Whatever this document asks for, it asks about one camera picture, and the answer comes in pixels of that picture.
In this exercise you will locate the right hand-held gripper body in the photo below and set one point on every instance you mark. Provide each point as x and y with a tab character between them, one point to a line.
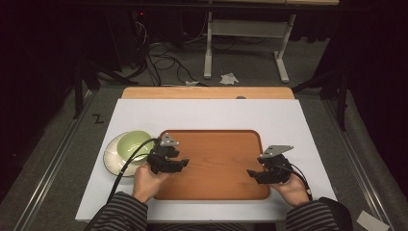
275	166

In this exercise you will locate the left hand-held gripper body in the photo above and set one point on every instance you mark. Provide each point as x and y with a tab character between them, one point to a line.
160	162

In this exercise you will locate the person's left hand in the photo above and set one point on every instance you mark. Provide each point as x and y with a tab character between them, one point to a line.
148	184

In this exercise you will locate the person's right hand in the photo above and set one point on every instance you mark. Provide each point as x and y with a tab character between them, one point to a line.
293	191

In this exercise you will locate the green bowl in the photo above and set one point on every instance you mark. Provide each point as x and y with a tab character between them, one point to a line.
131	144

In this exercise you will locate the brown wooden tray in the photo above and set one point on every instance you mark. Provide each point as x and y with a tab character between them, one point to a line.
218	160

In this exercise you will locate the white ribbed plate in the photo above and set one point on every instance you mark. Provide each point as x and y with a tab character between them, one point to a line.
110	158

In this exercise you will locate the white table board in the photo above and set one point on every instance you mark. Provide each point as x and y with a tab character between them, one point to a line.
208	115

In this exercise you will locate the wooden table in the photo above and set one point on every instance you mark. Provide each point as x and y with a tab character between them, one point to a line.
192	93

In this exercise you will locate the small crumpled white paper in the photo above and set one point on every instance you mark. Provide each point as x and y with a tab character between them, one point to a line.
191	83

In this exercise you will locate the large crumpled white paper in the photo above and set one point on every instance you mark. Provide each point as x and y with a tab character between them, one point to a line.
229	79

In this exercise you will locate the black metal stand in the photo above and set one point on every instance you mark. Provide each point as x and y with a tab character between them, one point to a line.
78	93
342	96

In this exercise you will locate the flat white paper sheet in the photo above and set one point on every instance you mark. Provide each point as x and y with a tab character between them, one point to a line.
371	222

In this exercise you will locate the metal floor rail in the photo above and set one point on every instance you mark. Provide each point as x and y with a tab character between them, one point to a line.
53	163
359	166

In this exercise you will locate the white metal desk frame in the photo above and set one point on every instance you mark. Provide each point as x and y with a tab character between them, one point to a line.
247	28

